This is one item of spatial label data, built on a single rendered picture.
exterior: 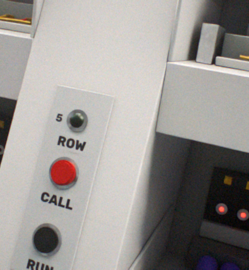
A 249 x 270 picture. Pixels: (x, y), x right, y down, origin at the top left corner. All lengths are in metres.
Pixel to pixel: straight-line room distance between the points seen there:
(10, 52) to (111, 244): 0.15
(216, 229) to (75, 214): 0.19
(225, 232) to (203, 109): 0.19
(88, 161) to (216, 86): 0.09
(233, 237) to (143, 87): 0.21
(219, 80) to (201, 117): 0.02
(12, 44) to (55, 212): 0.12
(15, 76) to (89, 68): 0.06
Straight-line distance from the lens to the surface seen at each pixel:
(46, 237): 0.27
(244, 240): 0.43
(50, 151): 0.28
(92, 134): 0.27
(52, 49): 0.29
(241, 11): 0.49
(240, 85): 0.26
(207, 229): 0.43
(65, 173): 0.27
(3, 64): 0.31
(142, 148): 0.26
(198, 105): 0.26
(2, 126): 0.49
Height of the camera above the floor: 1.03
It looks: 3 degrees up
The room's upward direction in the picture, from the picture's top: 14 degrees clockwise
